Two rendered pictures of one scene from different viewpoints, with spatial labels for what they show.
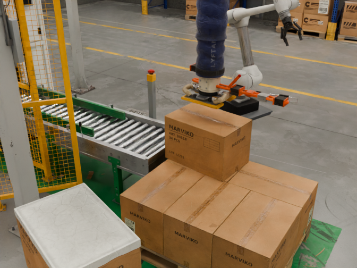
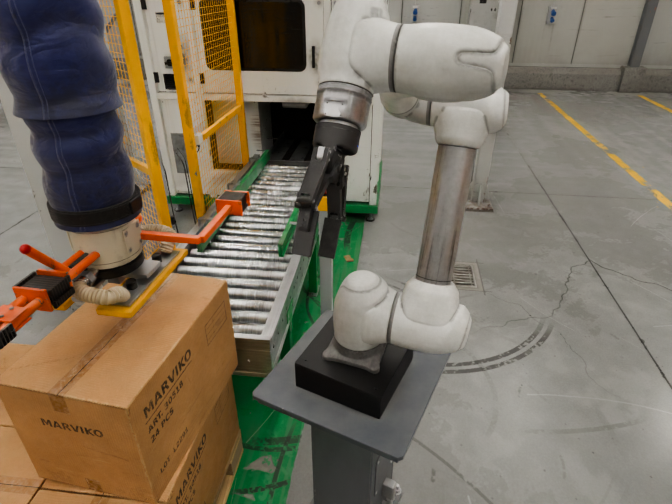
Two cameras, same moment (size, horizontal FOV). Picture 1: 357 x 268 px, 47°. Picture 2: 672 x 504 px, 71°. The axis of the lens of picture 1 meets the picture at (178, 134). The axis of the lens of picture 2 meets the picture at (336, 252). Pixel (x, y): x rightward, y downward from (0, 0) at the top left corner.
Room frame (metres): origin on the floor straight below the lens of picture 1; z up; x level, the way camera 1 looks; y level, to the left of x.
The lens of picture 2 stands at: (3.10, -1.57, 1.87)
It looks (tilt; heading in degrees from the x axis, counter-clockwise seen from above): 30 degrees down; 63
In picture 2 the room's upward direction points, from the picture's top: straight up
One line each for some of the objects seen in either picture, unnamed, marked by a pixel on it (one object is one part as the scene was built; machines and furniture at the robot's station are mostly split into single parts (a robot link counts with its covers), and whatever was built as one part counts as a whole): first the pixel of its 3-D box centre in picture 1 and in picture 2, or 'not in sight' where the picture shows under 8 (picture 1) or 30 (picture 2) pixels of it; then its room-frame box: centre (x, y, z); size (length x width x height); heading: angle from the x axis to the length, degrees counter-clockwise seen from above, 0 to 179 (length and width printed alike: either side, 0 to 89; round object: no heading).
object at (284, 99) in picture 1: (280, 101); not in sight; (2.69, -0.72, 1.23); 0.08 x 0.07 x 0.05; 54
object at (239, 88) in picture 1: (237, 90); (44, 289); (2.90, -0.44, 1.24); 0.10 x 0.08 x 0.06; 144
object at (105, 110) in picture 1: (72, 98); (311, 193); (4.31, 1.20, 0.60); 1.60 x 0.10 x 0.09; 57
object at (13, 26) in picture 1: (9, 39); not in sight; (2.89, 1.20, 1.62); 0.20 x 0.05 x 0.30; 57
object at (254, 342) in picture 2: (170, 144); (188, 337); (3.24, 0.07, 0.58); 0.70 x 0.03 x 0.06; 147
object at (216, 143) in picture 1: (207, 139); (139, 371); (3.05, -0.24, 0.74); 0.60 x 0.40 x 0.40; 50
